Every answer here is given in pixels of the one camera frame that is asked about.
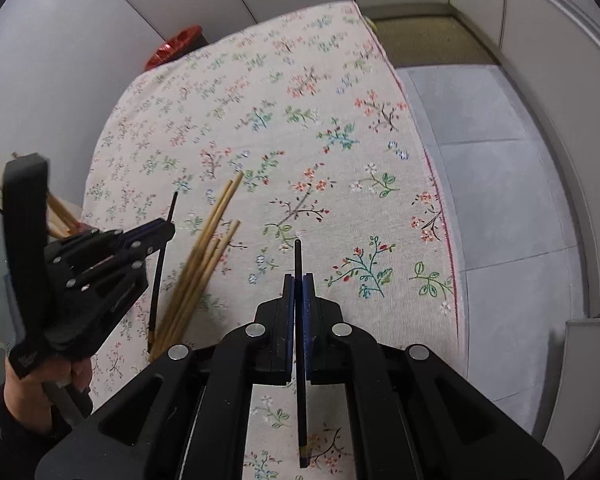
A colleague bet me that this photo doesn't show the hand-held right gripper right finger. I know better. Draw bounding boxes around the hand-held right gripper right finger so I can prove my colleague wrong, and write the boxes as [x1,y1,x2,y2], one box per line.
[302,272,566,480]

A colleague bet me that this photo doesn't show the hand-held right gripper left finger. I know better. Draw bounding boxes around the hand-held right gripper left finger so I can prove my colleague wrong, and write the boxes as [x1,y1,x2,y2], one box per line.
[35,274,297,480]

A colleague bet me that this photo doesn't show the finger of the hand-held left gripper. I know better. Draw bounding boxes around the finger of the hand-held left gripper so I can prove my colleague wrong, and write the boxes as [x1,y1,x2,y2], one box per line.
[45,219,177,273]
[66,255,150,325]

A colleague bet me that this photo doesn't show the dark chopstick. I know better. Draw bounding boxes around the dark chopstick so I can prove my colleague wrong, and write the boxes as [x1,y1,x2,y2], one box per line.
[293,239,311,468]
[147,191,179,354]

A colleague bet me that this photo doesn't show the bunch of wooden chopsticks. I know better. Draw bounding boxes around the bunch of wooden chopsticks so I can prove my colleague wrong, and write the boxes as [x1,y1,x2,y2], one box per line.
[0,151,245,363]

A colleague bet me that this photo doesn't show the person's left forearm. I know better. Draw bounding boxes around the person's left forearm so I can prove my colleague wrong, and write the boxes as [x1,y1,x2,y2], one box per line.
[0,385,86,466]

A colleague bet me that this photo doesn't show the person's left hand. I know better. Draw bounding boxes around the person's left hand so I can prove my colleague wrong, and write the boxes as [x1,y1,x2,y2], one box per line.
[2,357,93,433]

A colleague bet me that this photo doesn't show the floral tablecloth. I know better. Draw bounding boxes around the floral tablecloth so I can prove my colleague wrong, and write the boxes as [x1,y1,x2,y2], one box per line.
[80,0,463,480]

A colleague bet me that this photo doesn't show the black bin with red bag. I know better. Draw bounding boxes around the black bin with red bag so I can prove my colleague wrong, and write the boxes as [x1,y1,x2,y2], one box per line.
[146,25,203,72]

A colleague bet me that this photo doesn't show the brown floor mat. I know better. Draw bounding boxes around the brown floor mat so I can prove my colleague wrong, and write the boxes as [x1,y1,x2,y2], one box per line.
[370,15,501,68]

